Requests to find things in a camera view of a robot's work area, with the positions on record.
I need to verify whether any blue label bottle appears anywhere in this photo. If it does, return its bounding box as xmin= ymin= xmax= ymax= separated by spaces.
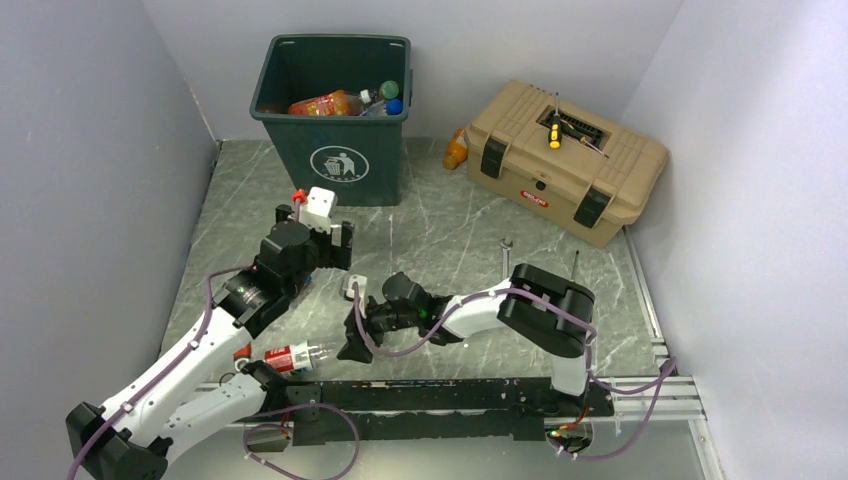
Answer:
xmin=363 ymin=98 xmax=404 ymax=116

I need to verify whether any red handled adjustable wrench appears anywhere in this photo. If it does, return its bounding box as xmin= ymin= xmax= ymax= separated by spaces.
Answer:
xmin=233 ymin=343 xmax=252 ymax=362

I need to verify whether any silver open end wrench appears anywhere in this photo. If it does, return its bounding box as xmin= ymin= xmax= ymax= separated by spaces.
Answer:
xmin=500 ymin=238 xmax=513 ymax=279

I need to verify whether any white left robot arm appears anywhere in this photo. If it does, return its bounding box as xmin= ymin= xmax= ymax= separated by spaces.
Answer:
xmin=65 ymin=204 xmax=355 ymax=479

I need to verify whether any yellow black screwdriver on table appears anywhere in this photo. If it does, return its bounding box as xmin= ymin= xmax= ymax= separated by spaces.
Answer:
xmin=571 ymin=250 xmax=580 ymax=278

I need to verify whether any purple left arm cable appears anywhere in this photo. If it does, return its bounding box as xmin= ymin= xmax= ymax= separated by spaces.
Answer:
xmin=66 ymin=195 xmax=313 ymax=480

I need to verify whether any white label green cap bottle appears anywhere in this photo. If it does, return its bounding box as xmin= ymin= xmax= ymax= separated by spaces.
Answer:
xmin=377 ymin=80 xmax=401 ymax=101

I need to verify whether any tan plastic toolbox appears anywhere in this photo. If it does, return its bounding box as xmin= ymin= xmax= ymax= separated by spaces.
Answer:
xmin=465 ymin=80 xmax=670 ymax=248

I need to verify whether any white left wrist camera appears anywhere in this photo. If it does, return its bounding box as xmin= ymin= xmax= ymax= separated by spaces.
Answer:
xmin=292 ymin=187 xmax=337 ymax=234

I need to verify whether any tall orange drink bottle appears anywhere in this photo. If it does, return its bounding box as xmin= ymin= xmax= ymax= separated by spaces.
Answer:
xmin=287 ymin=89 xmax=378 ymax=117

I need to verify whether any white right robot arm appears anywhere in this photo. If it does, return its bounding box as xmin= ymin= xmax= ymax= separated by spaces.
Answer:
xmin=336 ymin=263 xmax=597 ymax=415

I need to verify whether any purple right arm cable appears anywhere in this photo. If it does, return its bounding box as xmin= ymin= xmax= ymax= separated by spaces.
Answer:
xmin=351 ymin=281 xmax=678 ymax=463

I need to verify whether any dark green trash bin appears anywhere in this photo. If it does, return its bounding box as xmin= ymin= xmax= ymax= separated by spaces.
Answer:
xmin=250 ymin=34 xmax=413 ymax=206

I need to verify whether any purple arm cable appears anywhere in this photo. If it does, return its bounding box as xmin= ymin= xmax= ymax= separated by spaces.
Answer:
xmin=66 ymin=195 xmax=313 ymax=480
xmin=351 ymin=281 xmax=678 ymax=463

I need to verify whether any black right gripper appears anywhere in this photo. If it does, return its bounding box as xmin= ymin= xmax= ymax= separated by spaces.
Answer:
xmin=337 ymin=292 xmax=421 ymax=365

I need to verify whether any yellow handled screwdriver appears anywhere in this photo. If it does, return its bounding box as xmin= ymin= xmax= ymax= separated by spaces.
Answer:
xmin=548 ymin=92 xmax=562 ymax=150

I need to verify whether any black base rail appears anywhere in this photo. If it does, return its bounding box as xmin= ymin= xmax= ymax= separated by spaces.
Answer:
xmin=218 ymin=376 xmax=617 ymax=446

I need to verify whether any clear bottle red cap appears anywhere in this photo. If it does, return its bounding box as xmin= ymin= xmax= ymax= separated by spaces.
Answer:
xmin=263 ymin=341 xmax=333 ymax=376

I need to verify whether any orange bottle behind toolbox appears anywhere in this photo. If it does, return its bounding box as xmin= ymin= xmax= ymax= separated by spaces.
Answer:
xmin=442 ymin=128 xmax=468 ymax=170

